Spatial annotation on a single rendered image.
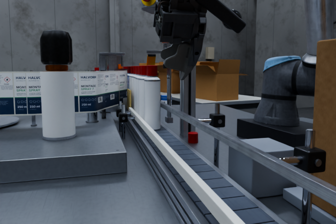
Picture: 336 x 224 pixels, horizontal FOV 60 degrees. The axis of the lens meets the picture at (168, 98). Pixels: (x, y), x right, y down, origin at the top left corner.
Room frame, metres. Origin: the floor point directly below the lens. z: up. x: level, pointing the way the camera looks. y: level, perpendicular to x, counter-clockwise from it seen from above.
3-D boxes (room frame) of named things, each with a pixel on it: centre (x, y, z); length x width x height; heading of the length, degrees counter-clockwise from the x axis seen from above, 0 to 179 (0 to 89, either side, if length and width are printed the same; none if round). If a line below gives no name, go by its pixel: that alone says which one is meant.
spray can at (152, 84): (0.92, 0.05, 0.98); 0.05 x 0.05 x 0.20
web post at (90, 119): (1.05, 0.28, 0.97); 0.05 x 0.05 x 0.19
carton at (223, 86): (2.82, -0.47, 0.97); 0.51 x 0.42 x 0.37; 120
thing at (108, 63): (1.35, 0.25, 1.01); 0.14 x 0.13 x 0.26; 14
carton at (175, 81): (3.55, -0.09, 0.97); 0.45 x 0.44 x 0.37; 118
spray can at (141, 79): (1.01, 0.08, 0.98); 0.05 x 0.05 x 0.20
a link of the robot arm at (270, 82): (1.01, -0.40, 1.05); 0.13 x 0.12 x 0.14; 46
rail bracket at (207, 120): (0.66, -0.09, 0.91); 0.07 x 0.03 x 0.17; 104
